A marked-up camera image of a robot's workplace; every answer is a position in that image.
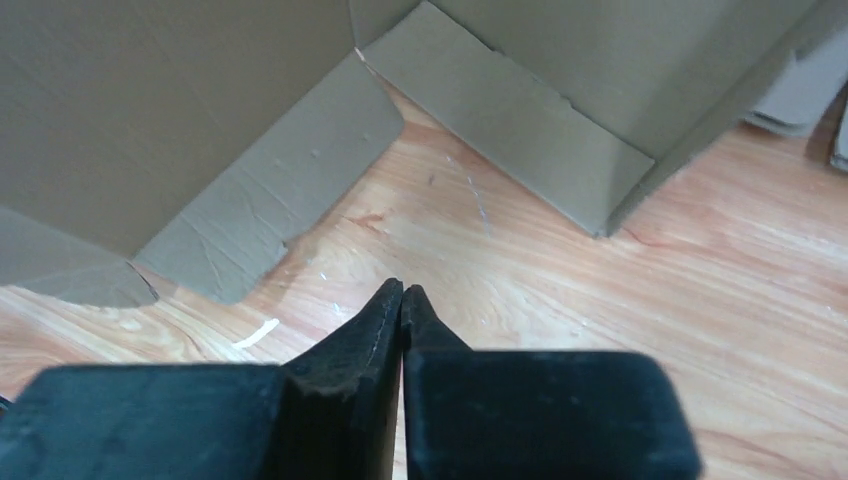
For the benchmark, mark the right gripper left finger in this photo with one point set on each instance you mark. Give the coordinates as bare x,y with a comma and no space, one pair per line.
329,413

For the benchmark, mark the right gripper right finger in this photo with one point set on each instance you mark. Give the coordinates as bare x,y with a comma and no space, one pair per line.
524,414

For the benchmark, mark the cardboard box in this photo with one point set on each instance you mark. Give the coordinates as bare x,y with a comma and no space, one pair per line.
196,139

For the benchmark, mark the flat cardboard sheet stack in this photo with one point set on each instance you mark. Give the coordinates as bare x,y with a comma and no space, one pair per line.
803,92

